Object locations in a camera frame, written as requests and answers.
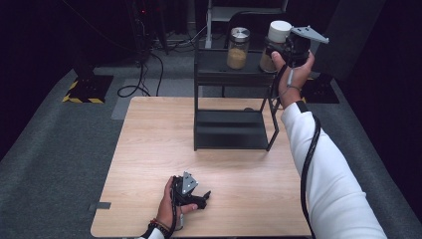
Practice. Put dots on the black chair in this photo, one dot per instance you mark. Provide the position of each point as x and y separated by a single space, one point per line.
257 30

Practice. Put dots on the person's right hand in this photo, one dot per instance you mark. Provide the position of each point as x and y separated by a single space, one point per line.
295 78

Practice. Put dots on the white metal table frame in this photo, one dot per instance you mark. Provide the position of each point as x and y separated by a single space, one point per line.
209 30

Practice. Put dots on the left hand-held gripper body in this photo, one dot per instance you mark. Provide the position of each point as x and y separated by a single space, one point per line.
187 186

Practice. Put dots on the person's left hand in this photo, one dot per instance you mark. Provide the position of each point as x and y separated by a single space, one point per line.
166 209

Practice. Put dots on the grey upright panel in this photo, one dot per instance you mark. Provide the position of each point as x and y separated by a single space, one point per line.
351 33

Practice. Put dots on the silver lid glass jar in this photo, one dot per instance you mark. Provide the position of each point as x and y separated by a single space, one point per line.
239 49

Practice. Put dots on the black stand base striped edge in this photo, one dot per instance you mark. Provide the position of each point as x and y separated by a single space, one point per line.
89 88
322 91

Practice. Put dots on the grey tape strip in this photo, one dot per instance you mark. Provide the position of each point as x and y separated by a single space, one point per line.
99 206

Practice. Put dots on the black metal shelf rack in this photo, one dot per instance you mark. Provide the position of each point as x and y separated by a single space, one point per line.
232 132

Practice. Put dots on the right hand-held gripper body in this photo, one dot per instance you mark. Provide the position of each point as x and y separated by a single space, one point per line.
300 45

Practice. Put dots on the dark equipment stand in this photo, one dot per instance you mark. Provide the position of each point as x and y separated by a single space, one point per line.
146 31

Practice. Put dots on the white lid glass jar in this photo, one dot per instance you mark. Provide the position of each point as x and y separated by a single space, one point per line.
280 30

